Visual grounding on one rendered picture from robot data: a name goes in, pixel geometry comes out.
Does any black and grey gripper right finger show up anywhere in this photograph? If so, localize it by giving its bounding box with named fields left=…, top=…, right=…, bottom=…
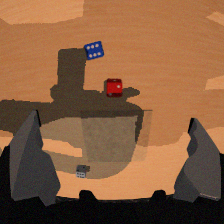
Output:
left=173, top=118, right=224, bottom=224

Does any dark blue die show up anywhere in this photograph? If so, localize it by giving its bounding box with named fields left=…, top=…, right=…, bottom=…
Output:
left=84, top=41, right=104, bottom=60

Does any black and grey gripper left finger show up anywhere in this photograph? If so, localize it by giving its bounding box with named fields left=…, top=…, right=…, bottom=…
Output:
left=0, top=110, right=61, bottom=224

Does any red die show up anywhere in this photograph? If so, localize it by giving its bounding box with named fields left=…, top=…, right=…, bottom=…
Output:
left=107, top=79, right=122, bottom=97

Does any grey die with black pips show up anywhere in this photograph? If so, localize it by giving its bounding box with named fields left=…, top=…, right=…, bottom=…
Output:
left=76, top=165, right=86, bottom=178

